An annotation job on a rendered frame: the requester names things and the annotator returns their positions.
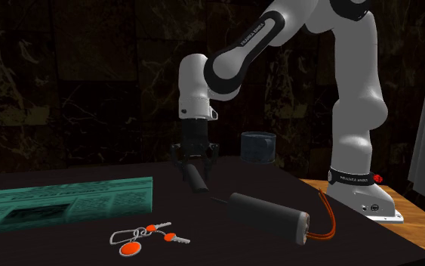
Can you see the teal patterned box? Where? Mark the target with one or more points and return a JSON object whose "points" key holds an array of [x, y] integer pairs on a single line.
{"points": [[87, 199]]}

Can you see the dark blue cup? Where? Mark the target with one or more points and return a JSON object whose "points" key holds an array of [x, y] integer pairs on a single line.
{"points": [[258, 149]]}

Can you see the small black cylinder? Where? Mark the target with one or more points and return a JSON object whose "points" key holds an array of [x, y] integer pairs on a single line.
{"points": [[196, 178]]}

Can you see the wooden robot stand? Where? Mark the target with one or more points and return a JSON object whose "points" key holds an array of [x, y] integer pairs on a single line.
{"points": [[414, 221]]}

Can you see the black table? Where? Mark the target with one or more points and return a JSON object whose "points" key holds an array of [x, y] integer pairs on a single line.
{"points": [[234, 254]]}

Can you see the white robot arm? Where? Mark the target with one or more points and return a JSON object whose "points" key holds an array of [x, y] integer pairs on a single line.
{"points": [[355, 92]]}

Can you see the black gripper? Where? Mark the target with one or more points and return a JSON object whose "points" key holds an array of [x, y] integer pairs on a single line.
{"points": [[194, 134]]}

